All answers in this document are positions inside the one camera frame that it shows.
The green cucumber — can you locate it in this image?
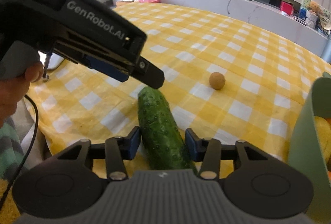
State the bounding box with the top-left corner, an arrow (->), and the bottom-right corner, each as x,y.
138,86 -> 197,173

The brown longan fruit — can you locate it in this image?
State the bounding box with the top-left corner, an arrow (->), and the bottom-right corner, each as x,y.
209,72 -> 225,90

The round green pear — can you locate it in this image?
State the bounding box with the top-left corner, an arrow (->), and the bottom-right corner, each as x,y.
314,116 -> 331,163

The person's left hand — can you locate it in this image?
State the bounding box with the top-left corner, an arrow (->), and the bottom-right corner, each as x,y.
0,62 -> 43,127

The yellow checkered tablecloth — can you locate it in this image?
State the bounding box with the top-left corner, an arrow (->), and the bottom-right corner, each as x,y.
29,3 -> 330,160

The green colander bowl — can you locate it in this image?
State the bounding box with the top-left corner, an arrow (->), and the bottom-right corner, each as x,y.
288,72 -> 330,223

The white tv console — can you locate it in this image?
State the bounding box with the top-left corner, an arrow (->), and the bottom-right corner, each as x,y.
113,0 -> 328,57

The blue-grey pedal bin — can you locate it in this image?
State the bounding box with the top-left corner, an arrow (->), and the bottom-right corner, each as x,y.
321,36 -> 331,64

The red box on console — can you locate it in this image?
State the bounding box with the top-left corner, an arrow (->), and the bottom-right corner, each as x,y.
280,1 -> 294,16

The teddy bear toy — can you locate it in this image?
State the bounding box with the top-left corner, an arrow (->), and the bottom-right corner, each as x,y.
305,2 -> 320,29

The black cable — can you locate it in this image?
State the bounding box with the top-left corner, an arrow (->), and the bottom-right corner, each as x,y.
0,94 -> 39,210

